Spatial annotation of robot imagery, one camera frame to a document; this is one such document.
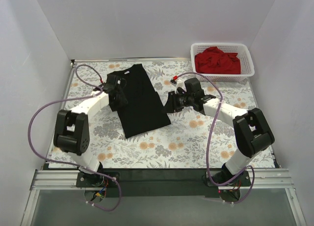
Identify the purple cable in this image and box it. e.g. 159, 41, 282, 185
28, 63, 123, 211
175, 73, 255, 204

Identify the black t-shirt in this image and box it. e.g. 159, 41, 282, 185
107, 64, 171, 138

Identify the white plastic basket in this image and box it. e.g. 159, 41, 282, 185
190, 43, 255, 82

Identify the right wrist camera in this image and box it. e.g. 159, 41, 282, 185
169, 75, 185, 95

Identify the aluminium table frame rail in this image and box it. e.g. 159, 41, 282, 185
32, 65, 305, 226

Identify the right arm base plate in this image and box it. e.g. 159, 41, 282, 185
201, 171, 251, 187

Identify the floral table mat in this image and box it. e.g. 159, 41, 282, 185
48, 60, 275, 169

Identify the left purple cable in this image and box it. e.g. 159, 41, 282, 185
28, 63, 123, 211

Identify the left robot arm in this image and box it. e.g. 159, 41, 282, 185
53, 75, 128, 187

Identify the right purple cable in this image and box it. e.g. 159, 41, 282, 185
175, 73, 255, 204

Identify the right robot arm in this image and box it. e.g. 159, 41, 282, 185
163, 76, 275, 186

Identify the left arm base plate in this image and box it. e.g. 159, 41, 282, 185
76, 172, 120, 188

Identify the red t-shirt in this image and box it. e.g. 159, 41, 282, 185
194, 47, 241, 75

